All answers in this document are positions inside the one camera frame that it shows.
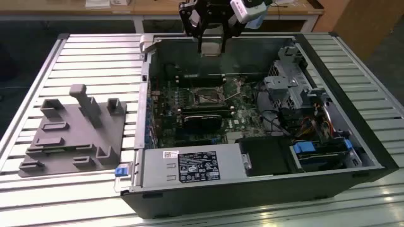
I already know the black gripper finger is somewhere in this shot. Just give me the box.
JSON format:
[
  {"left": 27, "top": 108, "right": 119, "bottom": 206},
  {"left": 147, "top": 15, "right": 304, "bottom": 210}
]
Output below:
[
  {"left": 220, "top": 14, "right": 244, "bottom": 54},
  {"left": 179, "top": 1, "right": 206, "bottom": 54}
]

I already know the CPU with silver top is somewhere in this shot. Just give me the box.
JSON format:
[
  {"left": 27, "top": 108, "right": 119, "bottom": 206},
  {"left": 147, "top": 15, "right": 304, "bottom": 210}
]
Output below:
[{"left": 202, "top": 42, "right": 223, "bottom": 57}]

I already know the metal socket cover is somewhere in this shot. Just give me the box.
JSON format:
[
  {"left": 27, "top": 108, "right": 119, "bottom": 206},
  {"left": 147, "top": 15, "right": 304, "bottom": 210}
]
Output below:
[{"left": 223, "top": 76, "right": 244, "bottom": 103}]

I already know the CPU socket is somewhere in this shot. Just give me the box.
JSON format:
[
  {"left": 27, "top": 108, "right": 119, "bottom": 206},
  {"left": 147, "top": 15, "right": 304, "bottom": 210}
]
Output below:
[{"left": 191, "top": 87, "right": 227, "bottom": 105}]

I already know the grey metal drive cage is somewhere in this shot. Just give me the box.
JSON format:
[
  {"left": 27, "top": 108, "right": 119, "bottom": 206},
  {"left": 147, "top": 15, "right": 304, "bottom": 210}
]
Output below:
[{"left": 263, "top": 46, "right": 328, "bottom": 110}]

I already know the green motherboard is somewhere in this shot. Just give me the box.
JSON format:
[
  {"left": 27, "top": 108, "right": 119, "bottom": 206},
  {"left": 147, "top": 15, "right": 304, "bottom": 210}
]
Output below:
[{"left": 148, "top": 75, "right": 270, "bottom": 148}]

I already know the wooden cabinet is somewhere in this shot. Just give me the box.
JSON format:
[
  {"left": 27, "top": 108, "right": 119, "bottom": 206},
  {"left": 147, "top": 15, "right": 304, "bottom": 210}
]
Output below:
[{"left": 311, "top": 0, "right": 395, "bottom": 61}]

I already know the wooden desk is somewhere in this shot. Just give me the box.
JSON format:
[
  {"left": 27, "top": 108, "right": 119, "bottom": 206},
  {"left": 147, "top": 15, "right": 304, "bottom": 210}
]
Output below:
[{"left": 0, "top": 0, "right": 326, "bottom": 34}]

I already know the black graphics card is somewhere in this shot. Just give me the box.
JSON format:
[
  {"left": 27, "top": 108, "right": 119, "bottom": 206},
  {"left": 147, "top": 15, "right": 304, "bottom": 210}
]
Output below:
[{"left": 180, "top": 113, "right": 224, "bottom": 131}]

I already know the small silver heatsink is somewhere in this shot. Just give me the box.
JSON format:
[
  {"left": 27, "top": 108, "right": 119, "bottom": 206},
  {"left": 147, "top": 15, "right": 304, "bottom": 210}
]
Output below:
[{"left": 226, "top": 131, "right": 247, "bottom": 140}]

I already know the black drive bay box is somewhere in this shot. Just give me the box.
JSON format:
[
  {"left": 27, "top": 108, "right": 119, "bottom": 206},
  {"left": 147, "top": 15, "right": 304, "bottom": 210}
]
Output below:
[{"left": 239, "top": 137, "right": 292, "bottom": 177}]

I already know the hard disk in blue carrier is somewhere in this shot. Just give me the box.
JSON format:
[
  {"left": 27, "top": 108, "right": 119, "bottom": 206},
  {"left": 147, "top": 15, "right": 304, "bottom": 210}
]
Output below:
[{"left": 292, "top": 139, "right": 351, "bottom": 172}]

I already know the grey parts rack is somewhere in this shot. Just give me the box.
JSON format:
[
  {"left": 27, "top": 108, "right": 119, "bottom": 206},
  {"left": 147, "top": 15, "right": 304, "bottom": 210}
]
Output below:
[{"left": 18, "top": 84, "right": 130, "bottom": 178}]

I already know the grey power supply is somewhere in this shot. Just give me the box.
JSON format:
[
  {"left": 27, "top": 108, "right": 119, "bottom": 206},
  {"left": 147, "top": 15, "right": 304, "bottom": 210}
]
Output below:
[{"left": 139, "top": 144, "right": 247, "bottom": 187}]

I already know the blue case release latch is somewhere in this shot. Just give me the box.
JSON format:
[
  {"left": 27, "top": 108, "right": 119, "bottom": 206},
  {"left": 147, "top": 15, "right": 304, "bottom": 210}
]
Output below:
[{"left": 115, "top": 166, "right": 131, "bottom": 178}]

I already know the black open PC case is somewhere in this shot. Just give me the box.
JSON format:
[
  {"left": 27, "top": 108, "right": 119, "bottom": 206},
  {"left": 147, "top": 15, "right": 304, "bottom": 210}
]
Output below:
[{"left": 119, "top": 32, "right": 399, "bottom": 219}]

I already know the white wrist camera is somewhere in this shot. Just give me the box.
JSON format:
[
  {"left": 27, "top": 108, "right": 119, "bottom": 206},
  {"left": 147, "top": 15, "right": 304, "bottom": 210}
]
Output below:
[{"left": 230, "top": 0, "right": 268, "bottom": 24}]

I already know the thick black cable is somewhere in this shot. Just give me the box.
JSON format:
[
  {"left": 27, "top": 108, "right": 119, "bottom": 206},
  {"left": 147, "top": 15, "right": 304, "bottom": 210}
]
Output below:
[{"left": 255, "top": 81, "right": 296, "bottom": 139}]

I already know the coloured power wire bundle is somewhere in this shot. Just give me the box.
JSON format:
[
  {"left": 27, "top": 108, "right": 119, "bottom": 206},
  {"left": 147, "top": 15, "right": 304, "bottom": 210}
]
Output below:
[{"left": 295, "top": 100, "right": 338, "bottom": 140}]

